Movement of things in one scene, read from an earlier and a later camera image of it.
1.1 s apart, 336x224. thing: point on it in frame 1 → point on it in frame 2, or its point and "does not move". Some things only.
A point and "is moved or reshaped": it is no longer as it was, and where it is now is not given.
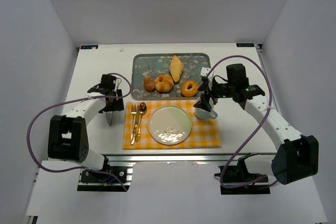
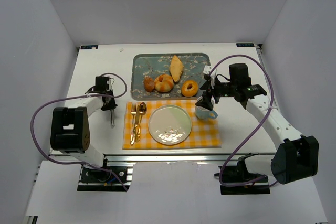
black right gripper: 206,96 does not move
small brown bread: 149,84 does not move
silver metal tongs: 107,119 is moved or reshaped
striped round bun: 164,83 does not move
